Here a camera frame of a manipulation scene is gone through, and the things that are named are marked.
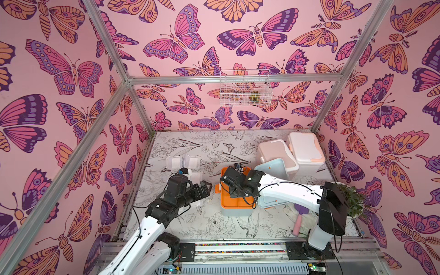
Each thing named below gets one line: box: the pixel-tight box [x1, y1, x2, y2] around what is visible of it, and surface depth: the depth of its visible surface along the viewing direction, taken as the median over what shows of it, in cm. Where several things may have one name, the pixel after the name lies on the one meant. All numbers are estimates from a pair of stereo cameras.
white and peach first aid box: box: [287, 131, 332, 179], surface depth 94 cm
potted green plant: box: [335, 182, 368, 219], surface depth 70 cm
